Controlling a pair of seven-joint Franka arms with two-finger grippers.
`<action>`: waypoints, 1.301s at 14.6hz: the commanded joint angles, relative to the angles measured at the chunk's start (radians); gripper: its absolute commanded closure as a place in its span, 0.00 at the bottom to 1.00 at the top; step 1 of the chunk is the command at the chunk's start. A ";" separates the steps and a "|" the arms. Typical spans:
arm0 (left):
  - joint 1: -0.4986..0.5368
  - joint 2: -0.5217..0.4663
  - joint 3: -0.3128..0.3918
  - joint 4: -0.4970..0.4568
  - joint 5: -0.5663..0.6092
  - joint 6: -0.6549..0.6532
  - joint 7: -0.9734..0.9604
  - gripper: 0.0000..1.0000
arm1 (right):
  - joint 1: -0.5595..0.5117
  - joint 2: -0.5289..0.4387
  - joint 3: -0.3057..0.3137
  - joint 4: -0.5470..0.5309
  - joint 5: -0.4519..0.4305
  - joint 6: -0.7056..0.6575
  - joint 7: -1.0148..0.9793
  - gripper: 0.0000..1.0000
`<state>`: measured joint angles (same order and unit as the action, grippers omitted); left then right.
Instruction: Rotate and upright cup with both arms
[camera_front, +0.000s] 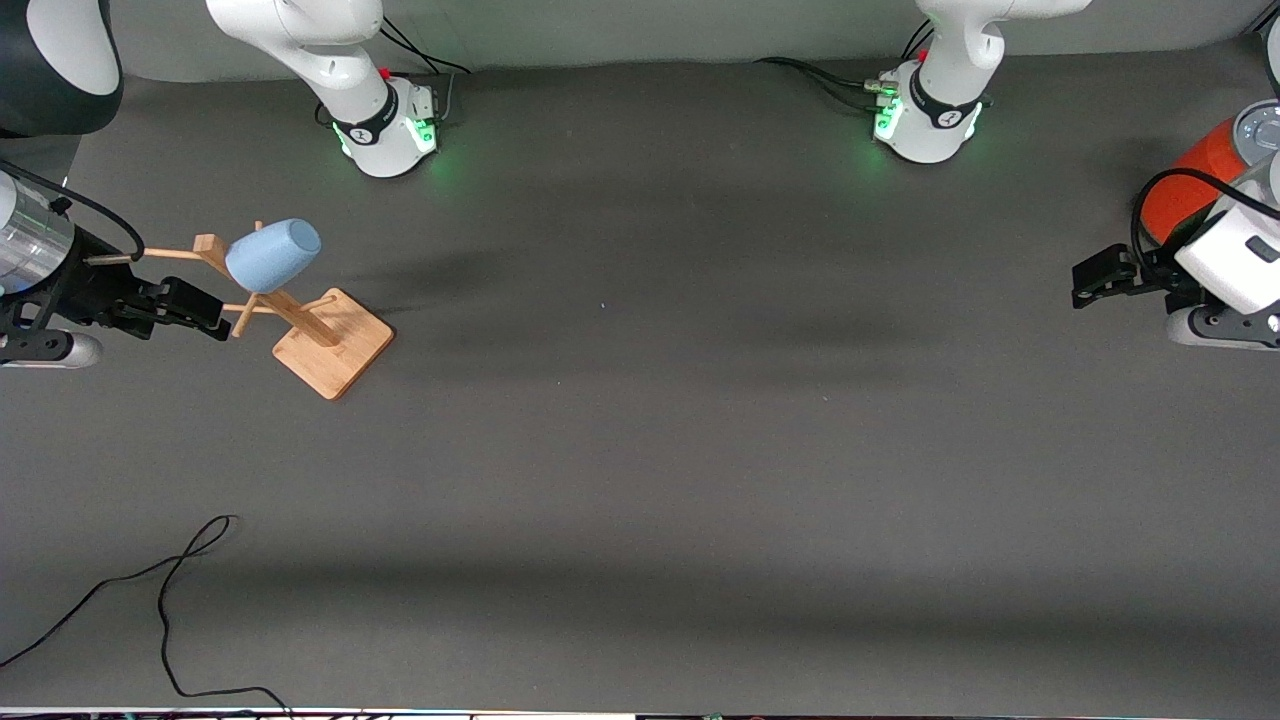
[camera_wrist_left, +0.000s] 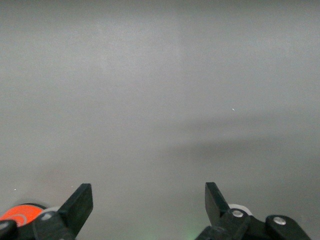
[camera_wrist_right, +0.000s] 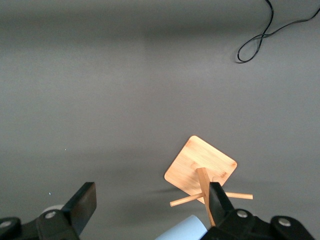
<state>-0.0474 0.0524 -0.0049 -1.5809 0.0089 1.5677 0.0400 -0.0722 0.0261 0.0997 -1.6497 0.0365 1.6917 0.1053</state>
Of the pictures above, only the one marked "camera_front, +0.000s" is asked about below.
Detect light blue cup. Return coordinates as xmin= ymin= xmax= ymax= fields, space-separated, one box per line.
xmin=225 ymin=218 xmax=323 ymax=295

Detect wooden cup rack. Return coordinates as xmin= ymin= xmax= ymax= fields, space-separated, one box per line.
xmin=135 ymin=220 xmax=396 ymax=401

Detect orange drink can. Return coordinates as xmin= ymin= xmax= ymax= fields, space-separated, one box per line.
xmin=1140 ymin=100 xmax=1280 ymax=247

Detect thin black loose cable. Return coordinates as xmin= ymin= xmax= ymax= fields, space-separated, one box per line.
xmin=0 ymin=515 xmax=293 ymax=717

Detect black right arm base cables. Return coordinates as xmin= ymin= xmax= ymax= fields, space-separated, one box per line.
xmin=378 ymin=15 xmax=473 ymax=126

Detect black arm base cables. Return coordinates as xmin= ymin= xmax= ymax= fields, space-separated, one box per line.
xmin=378 ymin=15 xmax=473 ymax=126
xmin=753 ymin=20 xmax=933 ymax=113

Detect black left arm base cables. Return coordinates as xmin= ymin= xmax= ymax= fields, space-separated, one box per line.
xmin=753 ymin=20 xmax=933 ymax=113

